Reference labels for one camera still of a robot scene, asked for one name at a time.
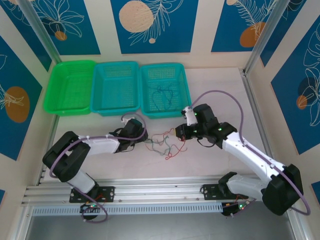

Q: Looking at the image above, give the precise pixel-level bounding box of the green plastic basket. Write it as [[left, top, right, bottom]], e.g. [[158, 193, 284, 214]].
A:
[[42, 59, 97, 116]]

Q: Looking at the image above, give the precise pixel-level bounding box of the small controller board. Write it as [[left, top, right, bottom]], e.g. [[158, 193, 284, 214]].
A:
[[221, 199, 252, 218], [79, 202, 101, 215]]

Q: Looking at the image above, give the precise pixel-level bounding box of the red wire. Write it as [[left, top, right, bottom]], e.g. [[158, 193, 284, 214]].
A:
[[164, 140, 188, 161], [151, 128, 176, 148]]

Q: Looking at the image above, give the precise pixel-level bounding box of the blue wire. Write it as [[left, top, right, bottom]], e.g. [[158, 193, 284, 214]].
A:
[[163, 84, 180, 110], [151, 86, 167, 111]]

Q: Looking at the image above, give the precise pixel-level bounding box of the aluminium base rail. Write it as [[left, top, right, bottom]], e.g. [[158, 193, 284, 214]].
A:
[[21, 176, 258, 205]]

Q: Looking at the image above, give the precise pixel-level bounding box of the teal plastic basket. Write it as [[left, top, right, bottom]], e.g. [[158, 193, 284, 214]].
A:
[[89, 61, 141, 117], [138, 63, 193, 120]]

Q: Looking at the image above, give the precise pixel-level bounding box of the slotted grey cable duct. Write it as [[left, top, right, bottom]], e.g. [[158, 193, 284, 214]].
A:
[[31, 202, 224, 216]]

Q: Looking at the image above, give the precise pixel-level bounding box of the aluminium frame post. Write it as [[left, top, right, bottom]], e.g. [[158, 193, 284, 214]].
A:
[[244, 0, 285, 75], [17, 0, 63, 65]]

